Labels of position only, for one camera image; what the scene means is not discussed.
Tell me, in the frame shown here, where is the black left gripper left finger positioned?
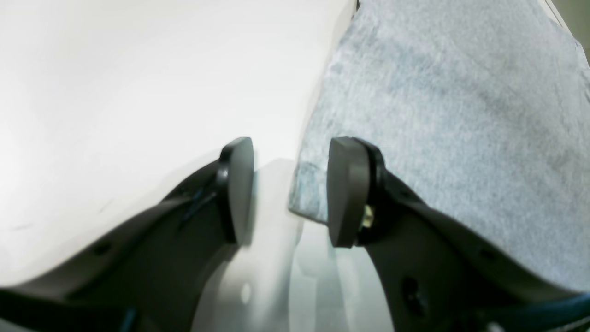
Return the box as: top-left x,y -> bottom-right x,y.
0,137 -> 254,332

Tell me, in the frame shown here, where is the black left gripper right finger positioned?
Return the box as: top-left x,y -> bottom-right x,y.
327,136 -> 590,332

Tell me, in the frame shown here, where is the grey T-shirt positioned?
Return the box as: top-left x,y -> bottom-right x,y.
289,0 -> 590,291

